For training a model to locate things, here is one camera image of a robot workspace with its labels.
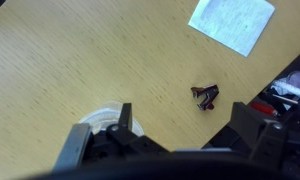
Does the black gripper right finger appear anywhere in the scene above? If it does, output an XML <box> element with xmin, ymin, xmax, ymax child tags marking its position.
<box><xmin>229</xmin><ymin>101</ymin><xmax>300</xmax><ymax>168</ymax></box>

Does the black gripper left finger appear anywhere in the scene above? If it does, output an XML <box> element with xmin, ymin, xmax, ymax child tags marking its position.
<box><xmin>53</xmin><ymin>102</ymin><xmax>171</xmax><ymax>171</ymax></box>

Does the clear plastic cup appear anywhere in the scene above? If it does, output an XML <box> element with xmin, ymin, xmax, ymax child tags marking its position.
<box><xmin>77</xmin><ymin>100</ymin><xmax>146</xmax><ymax>138</ymax></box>

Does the dark staple remover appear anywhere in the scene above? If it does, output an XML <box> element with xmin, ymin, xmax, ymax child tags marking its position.
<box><xmin>190</xmin><ymin>84</ymin><xmax>220</xmax><ymax>111</ymax></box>

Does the white paper sheet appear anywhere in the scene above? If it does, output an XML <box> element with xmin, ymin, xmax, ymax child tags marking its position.
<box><xmin>188</xmin><ymin>0</ymin><xmax>276</xmax><ymax>58</ymax></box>

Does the black clamp red handle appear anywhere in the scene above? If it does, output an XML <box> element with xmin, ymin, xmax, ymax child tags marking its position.
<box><xmin>249</xmin><ymin>96</ymin><xmax>300</xmax><ymax>118</ymax></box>

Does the grey coiled cable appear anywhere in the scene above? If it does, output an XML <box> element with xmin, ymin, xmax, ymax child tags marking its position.
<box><xmin>269</xmin><ymin>70</ymin><xmax>300</xmax><ymax>101</ymax></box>

